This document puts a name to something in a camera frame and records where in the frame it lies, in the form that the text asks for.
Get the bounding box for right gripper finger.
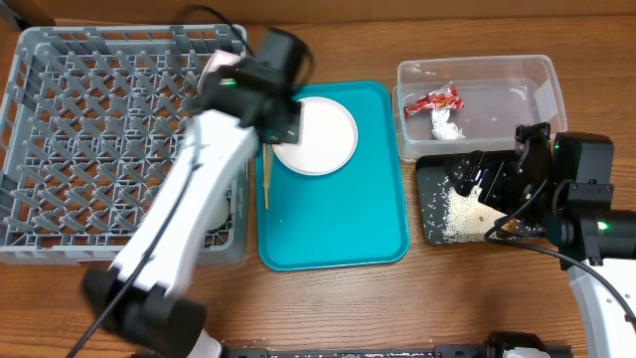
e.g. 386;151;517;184
443;150;518;174
444;166;489;197

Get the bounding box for wooden chopstick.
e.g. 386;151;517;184
263;144;274;191
262;143;270;210

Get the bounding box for rice grains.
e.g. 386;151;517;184
416;167;504;246

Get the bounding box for dark food scrap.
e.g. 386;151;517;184
478;217;518;236

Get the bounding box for white tissue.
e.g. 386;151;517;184
431;108;465;140

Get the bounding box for large white plate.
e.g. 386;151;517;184
273;96;358;176

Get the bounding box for red snack wrapper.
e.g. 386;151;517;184
403;85;464;118

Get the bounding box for small pink bowl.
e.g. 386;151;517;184
197;50;241;94

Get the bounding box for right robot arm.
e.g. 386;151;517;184
443;122;635;357

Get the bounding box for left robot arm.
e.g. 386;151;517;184
69;28;313;358

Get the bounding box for black plastic tray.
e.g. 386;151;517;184
415;146;555;246

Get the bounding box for clear plastic bin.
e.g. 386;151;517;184
393;55;567;162

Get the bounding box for teal serving tray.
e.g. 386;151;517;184
254;81;409;271

